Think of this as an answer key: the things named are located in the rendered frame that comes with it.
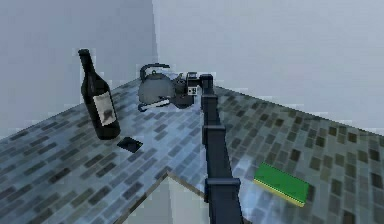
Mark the green book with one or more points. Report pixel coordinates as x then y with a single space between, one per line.
282 184

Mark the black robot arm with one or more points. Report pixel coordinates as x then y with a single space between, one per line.
216 150

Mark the small black flat square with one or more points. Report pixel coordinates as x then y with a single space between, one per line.
130 144

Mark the dark wine bottle with label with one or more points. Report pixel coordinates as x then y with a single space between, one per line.
99 100

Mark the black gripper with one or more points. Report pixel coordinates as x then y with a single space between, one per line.
182 94

